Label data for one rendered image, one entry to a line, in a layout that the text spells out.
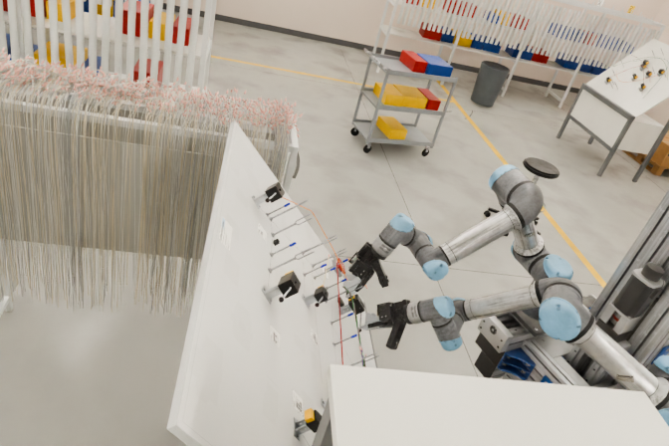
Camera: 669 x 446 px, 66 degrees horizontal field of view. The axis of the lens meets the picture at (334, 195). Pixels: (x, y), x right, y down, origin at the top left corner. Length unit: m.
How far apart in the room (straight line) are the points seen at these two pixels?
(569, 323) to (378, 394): 1.04
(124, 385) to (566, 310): 2.21
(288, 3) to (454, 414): 9.11
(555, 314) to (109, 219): 1.82
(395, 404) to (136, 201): 1.83
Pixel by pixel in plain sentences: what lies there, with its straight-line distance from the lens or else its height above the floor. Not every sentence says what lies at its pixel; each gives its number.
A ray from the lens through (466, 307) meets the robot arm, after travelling 1.94.
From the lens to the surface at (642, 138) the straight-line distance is 7.71.
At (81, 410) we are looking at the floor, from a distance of 2.97.
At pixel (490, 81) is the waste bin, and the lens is 8.58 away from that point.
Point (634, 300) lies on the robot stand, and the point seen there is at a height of 1.45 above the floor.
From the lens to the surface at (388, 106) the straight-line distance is 5.56.
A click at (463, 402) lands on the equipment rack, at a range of 0.77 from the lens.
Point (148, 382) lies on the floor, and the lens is 3.04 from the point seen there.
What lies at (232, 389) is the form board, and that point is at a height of 1.54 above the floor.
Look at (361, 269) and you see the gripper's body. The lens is 1.82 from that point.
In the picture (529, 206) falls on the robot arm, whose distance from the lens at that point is 1.81.
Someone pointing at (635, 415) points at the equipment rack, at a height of 1.85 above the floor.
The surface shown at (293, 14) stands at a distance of 9.66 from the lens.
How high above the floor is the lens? 2.40
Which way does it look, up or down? 30 degrees down
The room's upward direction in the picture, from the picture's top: 15 degrees clockwise
